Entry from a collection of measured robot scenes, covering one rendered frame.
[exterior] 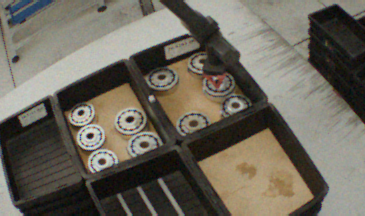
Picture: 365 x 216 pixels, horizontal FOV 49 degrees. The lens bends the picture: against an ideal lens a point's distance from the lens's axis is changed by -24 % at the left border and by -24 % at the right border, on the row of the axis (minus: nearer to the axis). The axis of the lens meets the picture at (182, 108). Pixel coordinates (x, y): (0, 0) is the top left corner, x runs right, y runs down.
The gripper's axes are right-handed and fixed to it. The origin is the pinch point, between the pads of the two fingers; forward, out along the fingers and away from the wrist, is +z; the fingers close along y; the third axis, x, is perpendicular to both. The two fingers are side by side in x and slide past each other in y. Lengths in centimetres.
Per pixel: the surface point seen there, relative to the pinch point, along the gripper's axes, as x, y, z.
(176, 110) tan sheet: 10.4, -11.4, 3.9
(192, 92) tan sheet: 8.0, -3.2, 4.0
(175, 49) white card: 17.2, 8.8, -2.2
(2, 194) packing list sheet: 70, -62, 16
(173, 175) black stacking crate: 3.1, -34.6, 4.1
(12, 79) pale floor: 177, 53, 85
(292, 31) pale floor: -8, 141, 88
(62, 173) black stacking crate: 38, -46, 3
